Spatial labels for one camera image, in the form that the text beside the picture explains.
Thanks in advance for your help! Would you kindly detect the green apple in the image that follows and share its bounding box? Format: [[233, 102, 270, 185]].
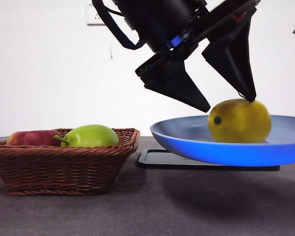
[[54, 124, 120, 148]]

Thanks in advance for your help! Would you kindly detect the black cutting board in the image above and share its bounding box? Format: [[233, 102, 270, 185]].
[[135, 148, 280, 172]]

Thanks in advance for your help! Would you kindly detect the brown wicker basket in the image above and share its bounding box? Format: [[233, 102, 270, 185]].
[[0, 127, 141, 197]]

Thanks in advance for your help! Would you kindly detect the red apple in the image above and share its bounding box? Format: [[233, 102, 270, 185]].
[[6, 130, 64, 148]]

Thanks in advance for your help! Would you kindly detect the white wall socket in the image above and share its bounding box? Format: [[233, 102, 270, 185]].
[[86, 4, 106, 27]]

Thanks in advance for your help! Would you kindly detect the yellow lemon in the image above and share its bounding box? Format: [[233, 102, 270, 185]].
[[208, 98, 272, 144]]

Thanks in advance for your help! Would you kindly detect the blue round plate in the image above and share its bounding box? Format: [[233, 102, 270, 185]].
[[150, 115, 295, 166]]

